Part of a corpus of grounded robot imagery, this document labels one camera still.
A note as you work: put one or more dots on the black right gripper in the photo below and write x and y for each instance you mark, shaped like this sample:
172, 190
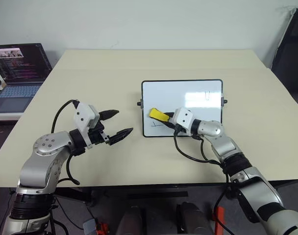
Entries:
171, 120

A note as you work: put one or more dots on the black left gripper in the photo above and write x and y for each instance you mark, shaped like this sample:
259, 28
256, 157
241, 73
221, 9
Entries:
96, 135

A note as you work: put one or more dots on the yellow whiteboard eraser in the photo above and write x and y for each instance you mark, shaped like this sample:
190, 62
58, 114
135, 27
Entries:
158, 114

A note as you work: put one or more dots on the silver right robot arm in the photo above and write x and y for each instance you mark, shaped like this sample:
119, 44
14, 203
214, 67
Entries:
256, 186

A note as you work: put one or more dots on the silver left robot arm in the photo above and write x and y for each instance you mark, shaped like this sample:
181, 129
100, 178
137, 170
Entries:
44, 156

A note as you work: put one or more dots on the small black-framed whiteboard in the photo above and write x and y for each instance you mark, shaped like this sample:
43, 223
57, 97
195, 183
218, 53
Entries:
181, 95

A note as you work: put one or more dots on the dark rounded shape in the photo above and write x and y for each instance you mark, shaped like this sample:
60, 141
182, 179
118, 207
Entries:
133, 221
191, 219

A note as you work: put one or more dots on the grey block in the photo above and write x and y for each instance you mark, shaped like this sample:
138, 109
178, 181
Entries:
89, 226

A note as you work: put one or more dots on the small red part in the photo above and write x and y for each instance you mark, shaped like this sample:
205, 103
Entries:
101, 228

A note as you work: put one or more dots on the open dark laptop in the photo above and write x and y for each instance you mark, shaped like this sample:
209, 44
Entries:
19, 73

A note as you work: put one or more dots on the white side desk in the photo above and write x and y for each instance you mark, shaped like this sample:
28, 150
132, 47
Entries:
5, 116

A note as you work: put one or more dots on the red clamp piece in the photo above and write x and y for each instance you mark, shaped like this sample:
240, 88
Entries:
219, 220

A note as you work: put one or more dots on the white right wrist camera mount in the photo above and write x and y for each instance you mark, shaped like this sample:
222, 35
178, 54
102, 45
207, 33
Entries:
183, 119

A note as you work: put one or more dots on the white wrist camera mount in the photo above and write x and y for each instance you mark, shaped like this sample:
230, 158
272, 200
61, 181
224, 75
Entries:
83, 115
183, 119

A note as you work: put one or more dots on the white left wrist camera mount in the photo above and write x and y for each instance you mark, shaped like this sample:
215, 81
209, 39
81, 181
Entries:
83, 115

